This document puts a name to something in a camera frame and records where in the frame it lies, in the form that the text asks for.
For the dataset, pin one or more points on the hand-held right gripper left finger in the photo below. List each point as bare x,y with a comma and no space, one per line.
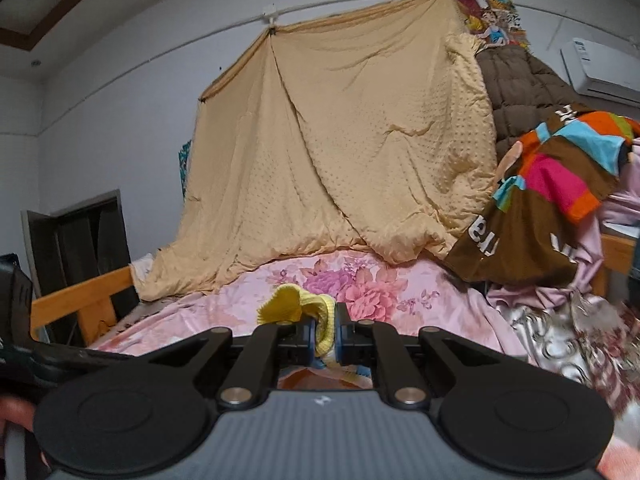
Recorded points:
302,342

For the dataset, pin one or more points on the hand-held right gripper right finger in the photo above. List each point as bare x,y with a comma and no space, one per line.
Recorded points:
350,342

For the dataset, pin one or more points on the yellow and white sock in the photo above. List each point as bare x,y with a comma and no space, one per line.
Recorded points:
287,305

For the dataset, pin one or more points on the person's left hand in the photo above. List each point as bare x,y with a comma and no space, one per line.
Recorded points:
17,412

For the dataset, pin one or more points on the pink floral blanket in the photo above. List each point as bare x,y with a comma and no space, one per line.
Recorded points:
390,285

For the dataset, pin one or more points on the dark window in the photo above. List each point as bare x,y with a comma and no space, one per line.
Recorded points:
80,240

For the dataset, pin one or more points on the beige dotted quilt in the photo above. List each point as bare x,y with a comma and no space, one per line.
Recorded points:
325,135

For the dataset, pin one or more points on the gold maroon brocade sheet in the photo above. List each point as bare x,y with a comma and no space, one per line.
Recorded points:
575,340

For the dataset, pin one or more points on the colourful patchwork garment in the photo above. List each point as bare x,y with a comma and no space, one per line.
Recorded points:
545,175

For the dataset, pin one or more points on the brown quilted jacket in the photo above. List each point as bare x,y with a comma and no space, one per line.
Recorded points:
520,90

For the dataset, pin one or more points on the white air conditioner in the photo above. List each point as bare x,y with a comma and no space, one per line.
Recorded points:
605,65

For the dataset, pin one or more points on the wooden bed frame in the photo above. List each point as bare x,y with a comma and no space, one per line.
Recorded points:
75,295

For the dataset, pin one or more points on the teal wall poster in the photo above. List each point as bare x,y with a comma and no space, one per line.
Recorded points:
185,167

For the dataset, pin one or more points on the white wall hook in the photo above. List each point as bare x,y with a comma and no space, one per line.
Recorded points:
271,14

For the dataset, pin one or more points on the cartoon wall poster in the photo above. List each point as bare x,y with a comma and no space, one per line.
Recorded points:
495,20

